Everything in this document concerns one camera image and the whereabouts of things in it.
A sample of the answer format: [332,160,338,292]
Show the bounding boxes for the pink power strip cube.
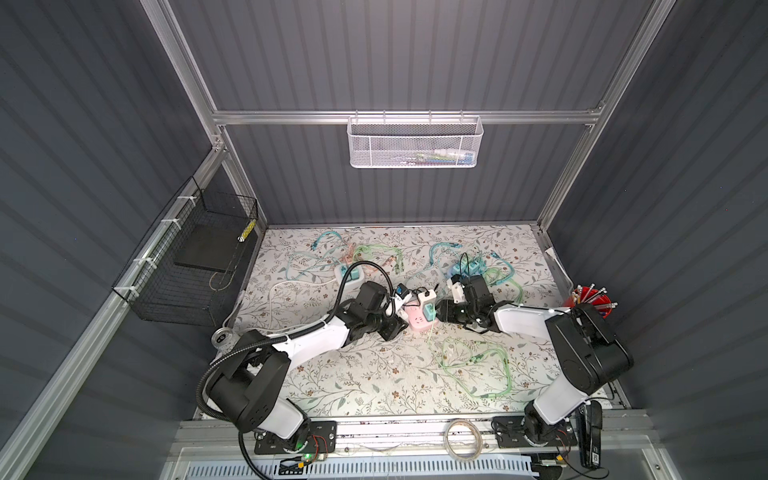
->
[399,304,433,333]

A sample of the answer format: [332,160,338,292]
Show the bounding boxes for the white charger plug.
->
[415,287,437,305]

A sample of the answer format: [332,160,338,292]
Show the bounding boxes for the teal charger plug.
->
[422,303,437,322]

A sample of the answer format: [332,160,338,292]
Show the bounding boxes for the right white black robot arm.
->
[436,275,634,446]

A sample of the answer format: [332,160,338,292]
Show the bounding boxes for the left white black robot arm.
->
[196,281,406,451]

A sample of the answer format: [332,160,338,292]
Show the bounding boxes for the white power strip cube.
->
[334,264,366,289]

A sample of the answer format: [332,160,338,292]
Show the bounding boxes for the blue power strip cube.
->
[448,257,488,279]

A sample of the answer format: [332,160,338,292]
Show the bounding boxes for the red pen cup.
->
[563,285,618,318]

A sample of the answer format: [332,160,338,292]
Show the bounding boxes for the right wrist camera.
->
[450,282,467,304]

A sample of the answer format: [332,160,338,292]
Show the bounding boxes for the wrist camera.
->
[393,283,413,310]
[450,282,467,304]

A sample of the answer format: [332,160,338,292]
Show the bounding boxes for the green cable bundle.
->
[482,251,523,301]

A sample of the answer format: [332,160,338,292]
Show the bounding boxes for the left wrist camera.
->
[393,283,413,310]

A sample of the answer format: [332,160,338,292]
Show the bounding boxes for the pink cable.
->
[341,242,404,277]

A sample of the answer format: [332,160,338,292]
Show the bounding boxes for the green cable on mat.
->
[436,338,515,400]

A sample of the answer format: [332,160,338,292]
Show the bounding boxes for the coiled clear cable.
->
[443,418,484,463]

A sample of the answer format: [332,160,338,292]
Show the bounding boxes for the white wire mesh basket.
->
[346,115,484,169]

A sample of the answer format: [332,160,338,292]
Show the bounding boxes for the black wire basket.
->
[113,178,259,328]

